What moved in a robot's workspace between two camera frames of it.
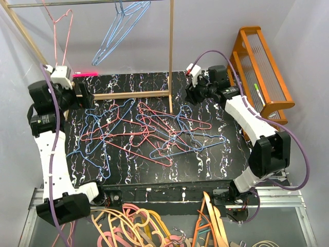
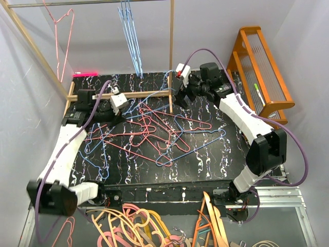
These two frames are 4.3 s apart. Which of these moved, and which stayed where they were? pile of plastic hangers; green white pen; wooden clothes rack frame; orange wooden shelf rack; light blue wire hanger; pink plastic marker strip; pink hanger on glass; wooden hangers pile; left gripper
Moved: left gripper; light blue wire hanger
Stayed: orange wooden shelf rack; green white pen; pink plastic marker strip; pile of plastic hangers; wooden hangers pile; pink hanger on glass; wooden clothes rack frame
